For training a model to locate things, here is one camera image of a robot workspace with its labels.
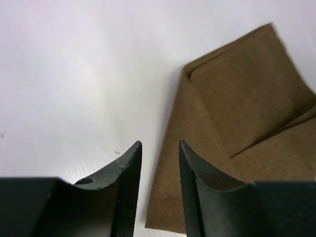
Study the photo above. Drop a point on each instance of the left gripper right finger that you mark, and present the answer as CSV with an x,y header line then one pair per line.
x,y
218,205

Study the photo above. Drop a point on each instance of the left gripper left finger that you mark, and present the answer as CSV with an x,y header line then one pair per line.
x,y
102,204

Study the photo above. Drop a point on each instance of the brown cloth napkin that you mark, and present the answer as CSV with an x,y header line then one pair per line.
x,y
246,110

